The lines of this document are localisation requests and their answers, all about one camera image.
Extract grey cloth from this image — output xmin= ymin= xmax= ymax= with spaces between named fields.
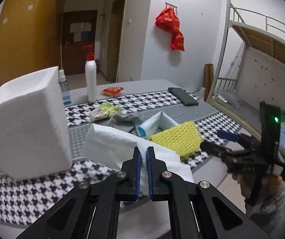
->
xmin=105 ymin=113 xmax=143 ymax=133

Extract green tissue packet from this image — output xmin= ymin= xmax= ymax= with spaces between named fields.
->
xmin=89 ymin=103 xmax=122 ymax=122

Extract person's right hand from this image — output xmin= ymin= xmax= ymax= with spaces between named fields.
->
xmin=232 ymin=174 xmax=285 ymax=208

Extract yellow foam net sponge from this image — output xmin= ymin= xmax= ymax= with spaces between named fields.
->
xmin=149 ymin=121 xmax=203 ymax=158

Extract black smartphone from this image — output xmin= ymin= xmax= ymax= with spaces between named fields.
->
xmin=168 ymin=87 xmax=199 ymax=106

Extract metal bunk bed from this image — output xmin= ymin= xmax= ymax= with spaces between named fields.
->
xmin=207 ymin=0 xmax=285 ymax=138

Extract red snack packet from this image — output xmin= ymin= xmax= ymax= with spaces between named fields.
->
xmin=100 ymin=87 xmax=124 ymax=97

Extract blue spray bottle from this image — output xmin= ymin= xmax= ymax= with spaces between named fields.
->
xmin=59 ymin=69 xmax=72 ymax=106

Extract white styrofoam box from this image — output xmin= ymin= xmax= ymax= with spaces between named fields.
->
xmin=0 ymin=66 xmax=73 ymax=180

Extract houndstooth table cloth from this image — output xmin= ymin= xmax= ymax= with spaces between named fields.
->
xmin=0 ymin=91 xmax=240 ymax=225

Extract white pump bottle red cap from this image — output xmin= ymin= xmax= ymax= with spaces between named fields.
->
xmin=83 ymin=45 xmax=97 ymax=103

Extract red fire extinguisher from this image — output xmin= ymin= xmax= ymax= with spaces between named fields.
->
xmin=95 ymin=58 xmax=100 ymax=74

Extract red hanging bag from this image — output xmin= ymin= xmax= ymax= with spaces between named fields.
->
xmin=155 ymin=7 xmax=185 ymax=51

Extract dark brown door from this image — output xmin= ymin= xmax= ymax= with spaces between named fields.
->
xmin=61 ymin=10 xmax=98 ymax=75

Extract wooden wardrobe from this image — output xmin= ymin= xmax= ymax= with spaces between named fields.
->
xmin=0 ymin=0 xmax=65 ymax=85

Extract wooden sticks by wall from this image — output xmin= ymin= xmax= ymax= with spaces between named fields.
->
xmin=204 ymin=64 xmax=214 ymax=100

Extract wall hook rack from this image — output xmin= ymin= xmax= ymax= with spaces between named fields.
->
xmin=165 ymin=2 xmax=177 ymax=14

